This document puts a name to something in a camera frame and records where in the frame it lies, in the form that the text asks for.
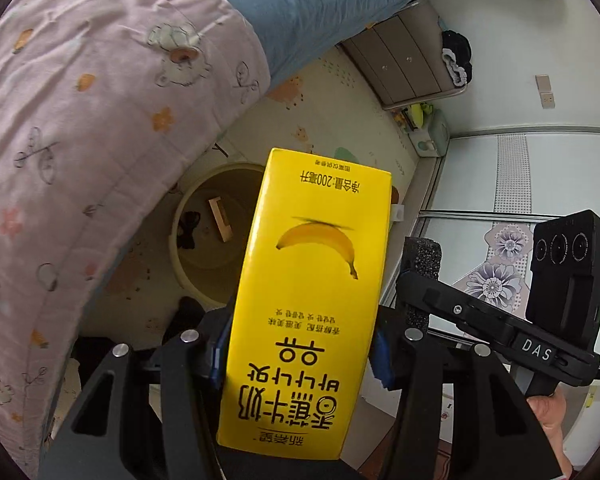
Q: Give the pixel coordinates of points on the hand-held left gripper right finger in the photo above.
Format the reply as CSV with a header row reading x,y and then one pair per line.
x,y
384,360

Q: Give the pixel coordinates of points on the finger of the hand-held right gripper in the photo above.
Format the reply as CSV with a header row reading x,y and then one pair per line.
x,y
422,260
417,317

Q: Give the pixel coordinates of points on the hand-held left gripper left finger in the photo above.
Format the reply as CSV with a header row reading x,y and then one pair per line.
x,y
219,360

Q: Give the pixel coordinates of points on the cream round trash bin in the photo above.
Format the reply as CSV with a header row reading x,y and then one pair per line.
x,y
205,275

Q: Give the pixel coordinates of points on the yellow banana milk carton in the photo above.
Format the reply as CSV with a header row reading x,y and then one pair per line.
x,y
305,310

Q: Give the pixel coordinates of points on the person's right hand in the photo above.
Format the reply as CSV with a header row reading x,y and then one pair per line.
x,y
552,415

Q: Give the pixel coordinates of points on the white sliding wardrobe door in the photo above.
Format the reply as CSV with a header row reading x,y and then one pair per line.
x,y
470,180

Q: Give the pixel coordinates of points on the small black item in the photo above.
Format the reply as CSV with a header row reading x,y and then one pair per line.
x,y
187,232

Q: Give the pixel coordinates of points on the small brown box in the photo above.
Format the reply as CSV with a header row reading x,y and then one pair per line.
x,y
221,220

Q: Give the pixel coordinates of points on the yellow-green toy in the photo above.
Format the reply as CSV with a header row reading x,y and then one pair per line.
x,y
420,116

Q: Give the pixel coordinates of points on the cream printed play mat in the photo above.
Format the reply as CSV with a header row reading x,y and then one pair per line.
x,y
320,110

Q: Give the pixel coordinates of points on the grey-brown nightstand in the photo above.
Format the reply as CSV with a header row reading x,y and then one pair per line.
x,y
405,55

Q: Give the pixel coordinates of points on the black and white cloth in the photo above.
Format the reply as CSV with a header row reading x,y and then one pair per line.
x,y
455,50

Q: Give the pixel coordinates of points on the pink printed blanket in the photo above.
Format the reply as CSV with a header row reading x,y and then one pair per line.
x,y
80,135

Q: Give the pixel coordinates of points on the blue bed sheet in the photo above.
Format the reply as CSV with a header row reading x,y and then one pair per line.
x,y
305,5

